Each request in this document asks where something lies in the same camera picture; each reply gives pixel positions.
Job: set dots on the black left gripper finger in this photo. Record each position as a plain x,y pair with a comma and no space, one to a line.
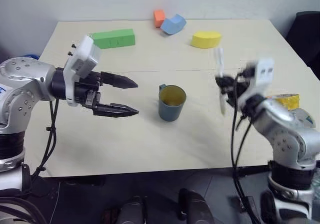
120,81
115,110

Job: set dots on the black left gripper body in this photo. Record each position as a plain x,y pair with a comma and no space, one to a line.
86,89

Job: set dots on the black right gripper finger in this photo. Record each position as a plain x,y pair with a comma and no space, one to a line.
225,80
228,94

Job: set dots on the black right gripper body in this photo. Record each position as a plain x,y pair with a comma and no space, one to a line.
246,83

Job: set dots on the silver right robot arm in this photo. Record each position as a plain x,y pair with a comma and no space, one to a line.
282,131

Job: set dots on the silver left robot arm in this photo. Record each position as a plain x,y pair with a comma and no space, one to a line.
22,81

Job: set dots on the blue-grey mug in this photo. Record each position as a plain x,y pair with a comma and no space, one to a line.
171,106

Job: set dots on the green rectangular foam block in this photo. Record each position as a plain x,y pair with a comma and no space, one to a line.
115,39

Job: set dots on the yellow half-round foam block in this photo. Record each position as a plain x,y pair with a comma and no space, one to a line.
206,39

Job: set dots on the yellow tape roll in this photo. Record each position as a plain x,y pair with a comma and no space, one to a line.
291,100

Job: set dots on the blue object beside table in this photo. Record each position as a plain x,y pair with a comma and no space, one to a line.
31,56

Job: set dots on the orange foam block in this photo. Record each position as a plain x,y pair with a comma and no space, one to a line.
158,18

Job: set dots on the black chair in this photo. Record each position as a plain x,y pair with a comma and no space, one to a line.
305,34

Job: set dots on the blue curved foam block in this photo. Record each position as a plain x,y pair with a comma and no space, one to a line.
173,24

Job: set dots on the dark rounded shape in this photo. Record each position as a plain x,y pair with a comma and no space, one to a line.
196,206
133,211

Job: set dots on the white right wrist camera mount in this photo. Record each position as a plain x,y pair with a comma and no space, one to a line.
263,71

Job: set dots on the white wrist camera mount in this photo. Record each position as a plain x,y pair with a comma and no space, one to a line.
263,71
83,57

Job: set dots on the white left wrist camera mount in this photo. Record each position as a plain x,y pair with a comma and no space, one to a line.
83,57

